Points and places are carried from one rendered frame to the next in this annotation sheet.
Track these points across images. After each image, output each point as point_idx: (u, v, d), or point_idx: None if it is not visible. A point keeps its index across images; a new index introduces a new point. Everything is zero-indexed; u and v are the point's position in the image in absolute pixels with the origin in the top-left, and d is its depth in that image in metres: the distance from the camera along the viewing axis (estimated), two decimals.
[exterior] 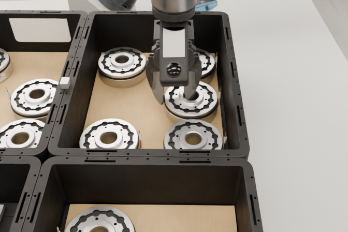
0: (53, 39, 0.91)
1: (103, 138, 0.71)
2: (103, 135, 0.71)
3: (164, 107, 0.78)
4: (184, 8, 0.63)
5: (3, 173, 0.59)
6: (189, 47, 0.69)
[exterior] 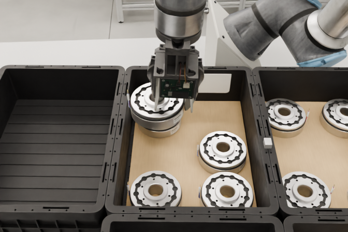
0: (213, 90, 1.01)
1: (296, 190, 0.81)
2: (298, 188, 0.81)
3: None
4: None
5: (243, 230, 0.69)
6: (161, 46, 0.69)
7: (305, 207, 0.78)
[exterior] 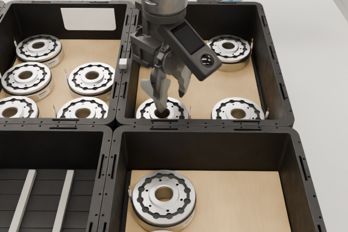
0: (100, 27, 0.99)
1: (156, 113, 0.79)
2: (157, 111, 0.79)
3: (52, 78, 0.88)
4: (187, 2, 0.64)
5: (77, 140, 0.67)
6: None
7: None
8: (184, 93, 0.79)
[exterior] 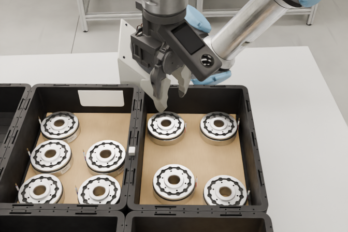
0: (110, 104, 1.17)
1: (169, 178, 0.99)
2: (170, 177, 0.99)
3: (72, 155, 1.06)
4: (187, 2, 0.64)
5: (96, 222, 0.85)
6: None
7: (171, 192, 0.96)
8: (184, 93, 0.79)
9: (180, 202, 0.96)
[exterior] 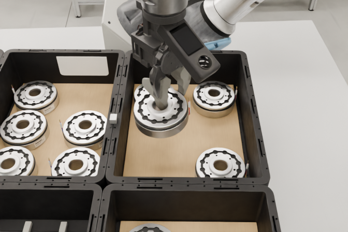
0: (93, 73, 1.05)
1: (155, 105, 0.78)
2: (155, 103, 0.78)
3: (48, 126, 0.94)
4: (186, 3, 0.64)
5: (70, 197, 0.73)
6: None
7: (156, 120, 0.75)
8: (183, 95, 0.79)
9: (169, 131, 0.74)
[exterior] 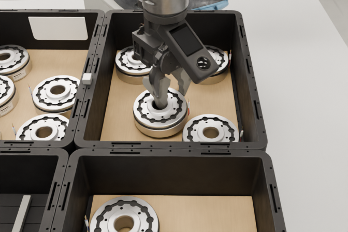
0: (71, 37, 0.94)
1: (155, 104, 0.78)
2: (155, 102, 0.78)
3: (16, 92, 0.83)
4: (187, 4, 0.64)
5: (31, 164, 0.62)
6: None
7: (155, 119, 0.75)
8: (183, 96, 0.79)
9: (167, 131, 0.74)
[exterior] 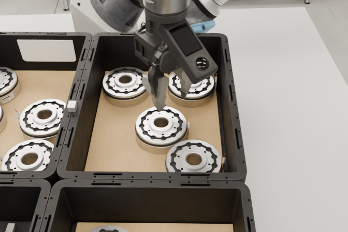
0: (59, 59, 0.95)
1: (156, 122, 0.82)
2: (157, 120, 0.81)
3: (4, 116, 0.84)
4: (187, 3, 0.64)
5: (15, 195, 0.63)
6: None
7: (155, 136, 0.78)
8: (185, 95, 0.79)
9: (167, 148, 0.78)
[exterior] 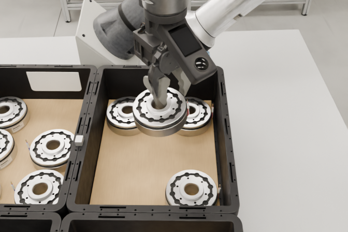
0: (66, 89, 1.01)
1: (154, 103, 0.78)
2: (155, 101, 0.78)
3: (15, 146, 0.90)
4: (186, 4, 0.64)
5: (28, 226, 0.69)
6: None
7: (153, 119, 0.75)
8: (183, 96, 0.79)
9: (165, 131, 0.74)
